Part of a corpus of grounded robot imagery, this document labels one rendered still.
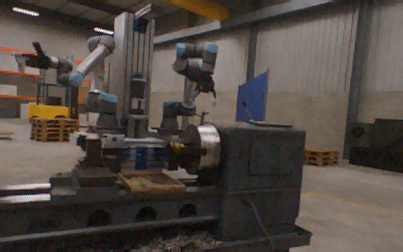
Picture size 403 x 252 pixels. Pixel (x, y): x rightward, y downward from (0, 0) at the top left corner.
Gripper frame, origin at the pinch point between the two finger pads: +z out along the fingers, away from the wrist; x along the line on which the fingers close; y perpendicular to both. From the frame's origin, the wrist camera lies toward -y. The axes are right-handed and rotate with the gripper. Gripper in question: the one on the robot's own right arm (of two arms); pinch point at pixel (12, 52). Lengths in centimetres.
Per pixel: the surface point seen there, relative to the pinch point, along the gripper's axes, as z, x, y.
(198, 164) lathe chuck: -59, -102, 44
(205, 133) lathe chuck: -63, -100, 26
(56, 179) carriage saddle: -5, -50, 61
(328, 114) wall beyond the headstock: -1142, 106, 40
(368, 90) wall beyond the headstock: -1120, -7, -67
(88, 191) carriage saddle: -1, -84, 55
